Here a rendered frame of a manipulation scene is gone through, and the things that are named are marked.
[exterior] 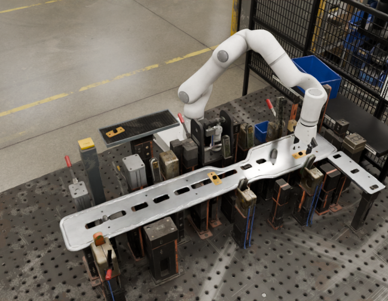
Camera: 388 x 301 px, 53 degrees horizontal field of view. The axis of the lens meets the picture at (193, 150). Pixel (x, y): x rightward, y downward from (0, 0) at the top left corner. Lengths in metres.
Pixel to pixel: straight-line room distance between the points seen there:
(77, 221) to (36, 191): 0.67
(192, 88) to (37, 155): 2.02
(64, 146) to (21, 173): 0.45
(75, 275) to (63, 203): 0.46
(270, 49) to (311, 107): 0.31
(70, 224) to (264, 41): 1.13
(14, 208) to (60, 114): 2.02
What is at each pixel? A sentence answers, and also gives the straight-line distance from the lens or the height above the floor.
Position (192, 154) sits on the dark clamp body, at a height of 1.04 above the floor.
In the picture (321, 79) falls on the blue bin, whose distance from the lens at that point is 2.56.
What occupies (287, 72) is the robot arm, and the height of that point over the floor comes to 1.44.
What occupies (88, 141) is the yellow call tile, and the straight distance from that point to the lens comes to 1.85.
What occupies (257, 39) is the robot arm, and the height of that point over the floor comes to 1.55.
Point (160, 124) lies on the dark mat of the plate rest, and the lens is 1.90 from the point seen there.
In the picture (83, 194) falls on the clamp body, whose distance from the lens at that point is 1.75.
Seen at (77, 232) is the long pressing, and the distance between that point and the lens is 1.70.
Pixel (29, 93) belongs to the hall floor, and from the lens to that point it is 4.64.
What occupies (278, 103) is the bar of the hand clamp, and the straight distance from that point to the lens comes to 2.02.
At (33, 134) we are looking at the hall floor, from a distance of 3.99.
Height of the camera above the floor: 2.29
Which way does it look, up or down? 41 degrees down
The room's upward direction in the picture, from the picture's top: straight up
